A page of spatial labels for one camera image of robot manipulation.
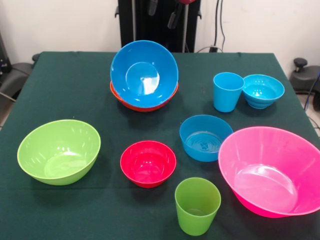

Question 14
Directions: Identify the green cup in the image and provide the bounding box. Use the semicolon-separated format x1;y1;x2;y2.
174;177;222;237

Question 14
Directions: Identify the large blue bowl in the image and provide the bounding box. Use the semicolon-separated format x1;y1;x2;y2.
110;39;180;109

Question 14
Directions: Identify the black equipment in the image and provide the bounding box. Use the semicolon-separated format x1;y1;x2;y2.
0;32;11;74

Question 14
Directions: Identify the blue cable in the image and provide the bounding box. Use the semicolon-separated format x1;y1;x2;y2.
303;71;320;111

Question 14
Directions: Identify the black hanging cable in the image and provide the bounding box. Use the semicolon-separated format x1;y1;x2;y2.
214;0;226;53

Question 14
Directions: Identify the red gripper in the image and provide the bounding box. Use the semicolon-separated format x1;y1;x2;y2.
147;0;196;29

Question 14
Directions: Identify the blue flat-bottomed bowl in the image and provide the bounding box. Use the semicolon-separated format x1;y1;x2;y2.
179;114;234;163

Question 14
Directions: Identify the black pedestal foot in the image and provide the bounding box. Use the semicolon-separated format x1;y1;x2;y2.
289;57;320;92
0;53;41;98

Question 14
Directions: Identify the large pink bowl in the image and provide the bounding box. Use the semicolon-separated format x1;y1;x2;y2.
217;126;320;219

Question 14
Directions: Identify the green bowl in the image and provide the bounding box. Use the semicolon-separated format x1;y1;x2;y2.
16;119;102;186

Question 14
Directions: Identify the dark green tablecloth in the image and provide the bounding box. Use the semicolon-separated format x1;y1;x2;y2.
0;51;320;240

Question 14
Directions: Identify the blue cup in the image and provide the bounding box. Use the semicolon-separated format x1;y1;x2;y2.
212;72;246;113

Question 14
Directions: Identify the small pink-red bowl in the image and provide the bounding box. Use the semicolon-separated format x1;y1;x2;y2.
119;140;177;189

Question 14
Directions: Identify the small light blue ribbed bowl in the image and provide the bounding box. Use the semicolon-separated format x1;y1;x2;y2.
241;74;286;110

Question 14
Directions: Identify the orange-red bowl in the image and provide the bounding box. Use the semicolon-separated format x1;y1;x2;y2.
109;81;180;113

